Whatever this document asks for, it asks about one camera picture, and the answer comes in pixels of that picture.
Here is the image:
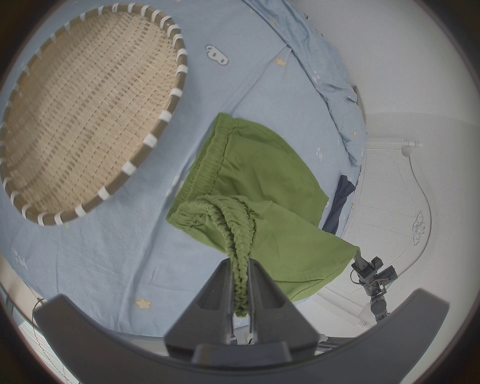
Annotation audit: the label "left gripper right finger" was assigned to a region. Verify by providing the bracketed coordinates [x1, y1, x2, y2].
[247, 258, 320, 349]

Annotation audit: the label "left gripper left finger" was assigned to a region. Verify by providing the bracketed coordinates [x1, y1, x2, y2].
[164, 258, 235, 349]

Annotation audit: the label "green shorts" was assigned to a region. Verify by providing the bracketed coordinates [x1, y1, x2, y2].
[166, 112, 362, 320]

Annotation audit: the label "dark blue garment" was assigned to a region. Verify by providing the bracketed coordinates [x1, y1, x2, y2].
[322, 174, 357, 236]

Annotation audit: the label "bed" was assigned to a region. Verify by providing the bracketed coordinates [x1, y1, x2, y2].
[0, 0, 478, 338]

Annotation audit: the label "round woven basket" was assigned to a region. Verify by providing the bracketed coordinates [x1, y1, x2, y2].
[0, 3, 188, 227]

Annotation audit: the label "pale blue quilt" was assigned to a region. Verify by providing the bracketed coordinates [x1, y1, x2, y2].
[243, 0, 369, 168]

